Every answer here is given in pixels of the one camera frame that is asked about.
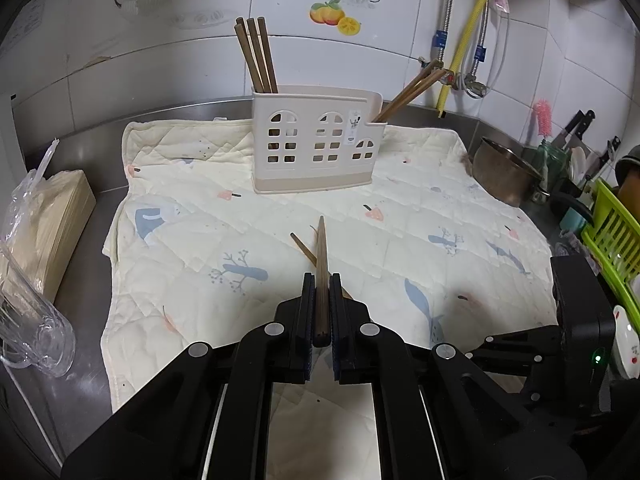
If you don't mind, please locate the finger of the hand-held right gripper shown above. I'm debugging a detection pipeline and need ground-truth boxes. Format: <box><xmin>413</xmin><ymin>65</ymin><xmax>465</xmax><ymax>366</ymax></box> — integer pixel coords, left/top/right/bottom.
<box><xmin>500</xmin><ymin>350</ymin><xmax>566</xmax><ymax>411</ymax></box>
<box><xmin>467</xmin><ymin>324</ymin><xmax>564</xmax><ymax>364</ymax></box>

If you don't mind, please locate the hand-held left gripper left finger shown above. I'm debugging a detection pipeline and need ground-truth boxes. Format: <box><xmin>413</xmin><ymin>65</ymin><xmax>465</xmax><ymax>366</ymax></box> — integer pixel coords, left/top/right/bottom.
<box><xmin>61</xmin><ymin>272</ymin><xmax>317</xmax><ymax>480</ymax></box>

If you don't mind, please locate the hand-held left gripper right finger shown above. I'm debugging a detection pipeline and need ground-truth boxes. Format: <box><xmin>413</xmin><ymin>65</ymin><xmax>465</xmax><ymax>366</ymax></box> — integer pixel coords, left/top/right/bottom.
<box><xmin>330</xmin><ymin>273</ymin><xmax>573</xmax><ymax>480</ymax></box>

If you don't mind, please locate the brown wooden chopstick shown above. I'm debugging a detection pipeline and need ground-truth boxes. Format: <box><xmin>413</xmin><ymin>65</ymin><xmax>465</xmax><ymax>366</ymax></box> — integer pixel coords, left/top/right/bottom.
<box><xmin>234</xmin><ymin>17</ymin><xmax>265</xmax><ymax>95</ymax></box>
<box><xmin>255</xmin><ymin>16</ymin><xmax>280</xmax><ymax>95</ymax></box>
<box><xmin>245</xmin><ymin>16</ymin><xmax>273</xmax><ymax>95</ymax></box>
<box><xmin>377</xmin><ymin>71</ymin><xmax>449</xmax><ymax>124</ymax></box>
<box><xmin>372</xmin><ymin>61</ymin><xmax>433</xmax><ymax>124</ymax></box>
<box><xmin>375</xmin><ymin>65</ymin><xmax>447</xmax><ymax>124</ymax></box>
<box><xmin>314</xmin><ymin>215</ymin><xmax>332</xmax><ymax>347</ymax></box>
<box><xmin>290</xmin><ymin>232</ymin><xmax>353</xmax><ymax>301</ymax></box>

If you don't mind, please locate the beige plastic utensil holder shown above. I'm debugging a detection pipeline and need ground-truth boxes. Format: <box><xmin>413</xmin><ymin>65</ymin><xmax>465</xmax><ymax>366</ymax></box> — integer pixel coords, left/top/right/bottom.
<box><xmin>250</xmin><ymin>84</ymin><xmax>387</xmax><ymax>196</ymax></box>

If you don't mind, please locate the white bowl with red print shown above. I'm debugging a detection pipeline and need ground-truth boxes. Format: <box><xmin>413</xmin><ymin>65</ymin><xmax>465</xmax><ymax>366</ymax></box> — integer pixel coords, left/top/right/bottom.
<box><xmin>611</xmin><ymin>305</ymin><xmax>640</xmax><ymax>381</ymax></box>

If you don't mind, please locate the green plastic basket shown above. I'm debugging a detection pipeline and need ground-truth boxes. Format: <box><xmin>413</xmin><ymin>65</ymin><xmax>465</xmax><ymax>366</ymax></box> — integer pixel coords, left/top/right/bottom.
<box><xmin>580</xmin><ymin>179</ymin><xmax>640</xmax><ymax>311</ymax></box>

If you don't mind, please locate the teal cup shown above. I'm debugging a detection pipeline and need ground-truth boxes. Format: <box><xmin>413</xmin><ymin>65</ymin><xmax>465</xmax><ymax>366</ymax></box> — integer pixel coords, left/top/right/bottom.
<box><xmin>559</xmin><ymin>202</ymin><xmax>596</xmax><ymax>233</ymax></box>

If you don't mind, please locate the cream quilted printed mat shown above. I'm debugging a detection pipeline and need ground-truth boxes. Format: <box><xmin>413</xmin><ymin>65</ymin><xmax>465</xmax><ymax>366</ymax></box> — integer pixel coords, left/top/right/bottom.
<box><xmin>102</xmin><ymin>119</ymin><xmax>562</xmax><ymax>480</ymax></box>

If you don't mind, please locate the green glass jar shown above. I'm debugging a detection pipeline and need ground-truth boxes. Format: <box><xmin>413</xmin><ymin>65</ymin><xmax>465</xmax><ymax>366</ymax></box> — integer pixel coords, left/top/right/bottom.
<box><xmin>532</xmin><ymin>140</ymin><xmax>571</xmax><ymax>193</ymax></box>

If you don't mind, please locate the pink bottle brush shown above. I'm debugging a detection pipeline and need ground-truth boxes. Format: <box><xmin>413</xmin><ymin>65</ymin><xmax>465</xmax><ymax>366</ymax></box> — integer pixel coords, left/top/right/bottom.
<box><xmin>532</xmin><ymin>100</ymin><xmax>553</xmax><ymax>143</ymax></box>

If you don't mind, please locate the chrome valve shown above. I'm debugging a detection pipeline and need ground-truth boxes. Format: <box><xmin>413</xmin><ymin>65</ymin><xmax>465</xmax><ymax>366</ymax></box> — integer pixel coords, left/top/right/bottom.
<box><xmin>462</xmin><ymin>74</ymin><xmax>488</xmax><ymax>101</ymax></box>

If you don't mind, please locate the bagged beige paper stack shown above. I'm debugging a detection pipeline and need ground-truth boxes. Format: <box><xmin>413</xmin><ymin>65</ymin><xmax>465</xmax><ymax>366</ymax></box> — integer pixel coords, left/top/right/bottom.
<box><xmin>0</xmin><ymin>139</ymin><xmax>97</xmax><ymax>306</ymax></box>

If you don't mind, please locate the clear glass mug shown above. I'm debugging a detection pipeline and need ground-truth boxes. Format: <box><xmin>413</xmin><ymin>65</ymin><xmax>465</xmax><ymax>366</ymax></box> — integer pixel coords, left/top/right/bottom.
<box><xmin>0</xmin><ymin>260</ymin><xmax>77</xmax><ymax>378</ymax></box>

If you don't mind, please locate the large orange fruit sticker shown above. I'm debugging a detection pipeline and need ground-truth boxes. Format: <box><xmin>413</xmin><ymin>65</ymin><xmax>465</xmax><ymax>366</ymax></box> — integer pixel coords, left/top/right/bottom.
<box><xmin>309</xmin><ymin>0</ymin><xmax>362</xmax><ymax>37</ymax></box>

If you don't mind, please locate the steel pot with black handle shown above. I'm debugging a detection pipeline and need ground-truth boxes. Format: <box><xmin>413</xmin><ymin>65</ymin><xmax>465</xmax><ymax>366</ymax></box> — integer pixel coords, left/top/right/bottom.
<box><xmin>471</xmin><ymin>136</ymin><xmax>596</xmax><ymax>221</ymax></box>

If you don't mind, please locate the black handled knife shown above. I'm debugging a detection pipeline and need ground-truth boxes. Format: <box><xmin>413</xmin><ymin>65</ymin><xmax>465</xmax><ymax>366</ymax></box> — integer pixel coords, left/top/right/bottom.
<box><xmin>557</xmin><ymin>109</ymin><xmax>586</xmax><ymax>151</ymax></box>
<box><xmin>570</xmin><ymin>109</ymin><xmax>597</xmax><ymax>148</ymax></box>
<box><xmin>595</xmin><ymin>136</ymin><xmax>622</xmax><ymax>181</ymax></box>

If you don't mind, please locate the red-handled valve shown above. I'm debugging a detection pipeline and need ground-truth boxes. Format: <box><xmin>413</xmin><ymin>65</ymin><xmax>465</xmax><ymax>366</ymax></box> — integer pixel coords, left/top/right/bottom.
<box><xmin>419</xmin><ymin>57</ymin><xmax>463</xmax><ymax>90</ymax></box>

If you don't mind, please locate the thin grey hose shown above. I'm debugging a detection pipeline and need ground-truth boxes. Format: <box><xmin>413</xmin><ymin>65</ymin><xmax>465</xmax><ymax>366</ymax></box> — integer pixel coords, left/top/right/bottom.
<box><xmin>487</xmin><ymin>0</ymin><xmax>512</xmax><ymax>93</ymax></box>

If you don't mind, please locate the braided metal hose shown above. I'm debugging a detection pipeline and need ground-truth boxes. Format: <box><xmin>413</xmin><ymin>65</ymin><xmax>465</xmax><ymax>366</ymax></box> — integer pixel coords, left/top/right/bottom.
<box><xmin>470</xmin><ymin>0</ymin><xmax>511</xmax><ymax>86</ymax></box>
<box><xmin>434</xmin><ymin>0</ymin><xmax>458</xmax><ymax>68</ymax></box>

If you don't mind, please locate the yellow corrugated gas hose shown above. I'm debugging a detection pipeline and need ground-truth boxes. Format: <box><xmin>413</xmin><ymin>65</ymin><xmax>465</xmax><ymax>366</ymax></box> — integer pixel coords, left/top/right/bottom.
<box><xmin>436</xmin><ymin>0</ymin><xmax>503</xmax><ymax>118</ymax></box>

